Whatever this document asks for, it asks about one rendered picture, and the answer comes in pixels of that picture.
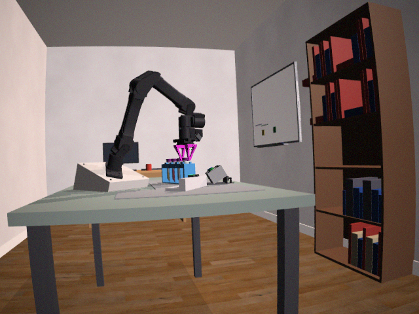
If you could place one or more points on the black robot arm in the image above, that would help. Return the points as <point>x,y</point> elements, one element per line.
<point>142,85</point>

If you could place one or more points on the blue tube rack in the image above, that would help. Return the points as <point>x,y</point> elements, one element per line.
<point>189,169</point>

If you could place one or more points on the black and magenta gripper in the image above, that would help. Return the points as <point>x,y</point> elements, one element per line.
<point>184,142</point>

